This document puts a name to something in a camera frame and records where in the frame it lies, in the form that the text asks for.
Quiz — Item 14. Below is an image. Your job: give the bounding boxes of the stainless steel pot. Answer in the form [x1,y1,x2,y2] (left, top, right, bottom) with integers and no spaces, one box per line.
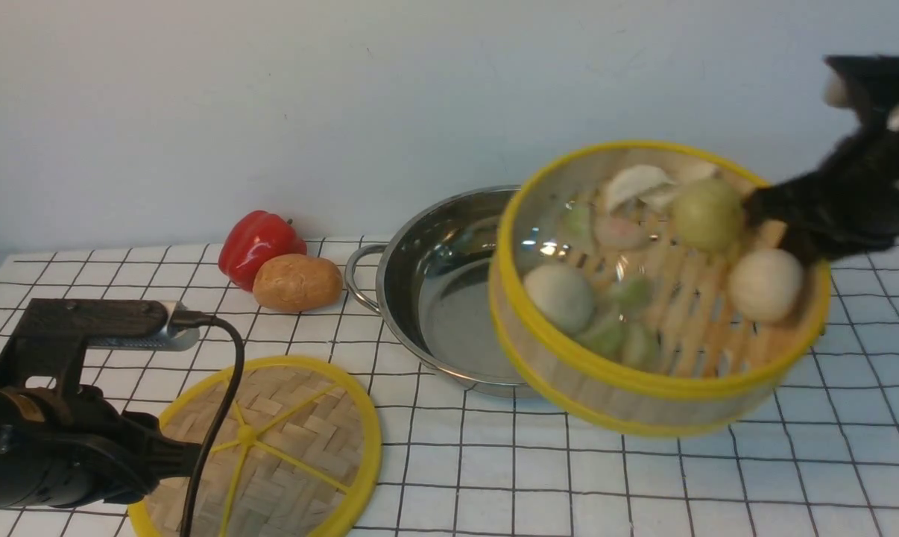
[343,186,536,398]

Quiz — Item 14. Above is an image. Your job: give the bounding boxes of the brown potato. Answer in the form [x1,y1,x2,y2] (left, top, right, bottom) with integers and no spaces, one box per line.
[253,254,344,313]

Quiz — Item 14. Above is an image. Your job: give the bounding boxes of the green dumpling front left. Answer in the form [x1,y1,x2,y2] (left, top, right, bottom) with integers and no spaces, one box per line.
[575,313,628,363]

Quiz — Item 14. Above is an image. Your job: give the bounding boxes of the white round bun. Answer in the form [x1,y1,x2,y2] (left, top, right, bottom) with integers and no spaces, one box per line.
[523,263,596,334]
[727,248,804,323]

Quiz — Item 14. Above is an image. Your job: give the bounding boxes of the white round bun right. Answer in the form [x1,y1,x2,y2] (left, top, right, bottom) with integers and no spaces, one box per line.
[727,248,804,323]

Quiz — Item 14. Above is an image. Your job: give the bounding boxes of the pink dumpling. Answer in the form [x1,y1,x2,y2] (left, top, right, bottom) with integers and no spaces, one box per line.
[593,215,651,251]

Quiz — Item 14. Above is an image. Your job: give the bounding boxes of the green dumpling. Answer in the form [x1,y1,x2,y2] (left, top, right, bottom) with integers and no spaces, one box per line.
[606,274,654,317]
[560,201,596,254]
[619,321,661,373]
[575,313,628,363]

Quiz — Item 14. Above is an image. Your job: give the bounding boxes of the green round bun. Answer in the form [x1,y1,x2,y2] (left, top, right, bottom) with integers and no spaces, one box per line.
[670,178,745,254]

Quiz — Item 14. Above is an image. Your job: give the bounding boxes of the green dumpling middle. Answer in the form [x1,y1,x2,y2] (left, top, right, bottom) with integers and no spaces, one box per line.
[606,274,654,317]

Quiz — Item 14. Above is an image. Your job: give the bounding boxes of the yellow bamboo steamer basket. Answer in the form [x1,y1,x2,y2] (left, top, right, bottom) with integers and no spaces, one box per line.
[488,140,832,436]

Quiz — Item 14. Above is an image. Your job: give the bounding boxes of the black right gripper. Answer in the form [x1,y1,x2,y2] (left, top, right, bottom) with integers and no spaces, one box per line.
[745,55,899,266]

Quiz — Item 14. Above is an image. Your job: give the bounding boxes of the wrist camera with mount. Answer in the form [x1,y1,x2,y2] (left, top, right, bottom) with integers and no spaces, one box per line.
[0,298,211,398]

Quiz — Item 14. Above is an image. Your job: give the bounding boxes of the white round bun left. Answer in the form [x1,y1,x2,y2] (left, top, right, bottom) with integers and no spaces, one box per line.
[523,263,596,334]

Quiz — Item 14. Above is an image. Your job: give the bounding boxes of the white folded dumpling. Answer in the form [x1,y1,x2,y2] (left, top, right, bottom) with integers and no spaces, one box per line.
[602,166,675,213]

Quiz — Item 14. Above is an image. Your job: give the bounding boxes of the red bell pepper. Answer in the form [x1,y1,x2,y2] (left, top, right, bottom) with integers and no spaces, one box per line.
[218,210,309,292]

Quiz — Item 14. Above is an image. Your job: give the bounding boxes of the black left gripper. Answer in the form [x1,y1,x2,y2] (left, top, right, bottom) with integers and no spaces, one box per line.
[0,388,201,509]

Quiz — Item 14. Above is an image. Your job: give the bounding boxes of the black camera cable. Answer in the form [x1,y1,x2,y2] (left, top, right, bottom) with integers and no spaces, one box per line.
[169,310,246,537]

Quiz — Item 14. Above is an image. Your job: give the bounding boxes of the green dumpling back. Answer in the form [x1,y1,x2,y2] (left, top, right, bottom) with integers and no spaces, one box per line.
[560,201,596,254]

